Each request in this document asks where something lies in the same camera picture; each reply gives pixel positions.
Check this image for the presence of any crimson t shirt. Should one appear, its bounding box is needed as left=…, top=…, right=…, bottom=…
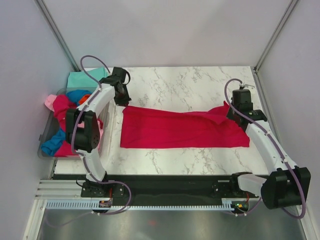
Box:
left=120, top=102, right=250, bottom=149
left=53, top=94, right=77, bottom=157

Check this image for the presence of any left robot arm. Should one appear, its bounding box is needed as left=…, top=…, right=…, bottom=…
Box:
left=65, top=67, right=131, bottom=197

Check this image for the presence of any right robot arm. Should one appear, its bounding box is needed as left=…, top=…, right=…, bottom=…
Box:
left=227, top=86, right=311, bottom=209

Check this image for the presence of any orange t shirt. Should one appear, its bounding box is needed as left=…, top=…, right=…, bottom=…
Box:
left=78, top=94, right=91, bottom=106

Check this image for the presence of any teal folded t shirt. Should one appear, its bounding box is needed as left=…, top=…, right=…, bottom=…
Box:
left=67, top=67, right=109, bottom=89

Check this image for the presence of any clear plastic bin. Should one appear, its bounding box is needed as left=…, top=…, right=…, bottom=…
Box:
left=37, top=87, right=113, bottom=161

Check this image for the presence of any blue t shirt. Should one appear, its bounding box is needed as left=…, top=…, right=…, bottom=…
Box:
left=41, top=89, right=92, bottom=157

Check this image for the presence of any aluminium frame rail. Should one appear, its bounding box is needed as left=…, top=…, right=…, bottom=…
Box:
left=252, top=67, right=292, bottom=180

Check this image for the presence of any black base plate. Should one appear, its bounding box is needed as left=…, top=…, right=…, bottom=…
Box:
left=79, top=174, right=262, bottom=208

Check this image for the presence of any right aluminium frame post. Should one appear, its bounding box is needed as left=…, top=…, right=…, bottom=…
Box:
left=252, top=0, right=300, bottom=74

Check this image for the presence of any aluminium frame post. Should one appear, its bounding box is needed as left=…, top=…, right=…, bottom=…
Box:
left=252, top=0, right=300, bottom=74
left=34, top=0, right=81, bottom=72

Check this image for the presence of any white cable duct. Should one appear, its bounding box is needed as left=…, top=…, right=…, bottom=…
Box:
left=45, top=199, right=236, bottom=211

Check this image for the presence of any left aluminium frame post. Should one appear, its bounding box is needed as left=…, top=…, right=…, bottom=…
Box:
left=34, top=0, right=81, bottom=72

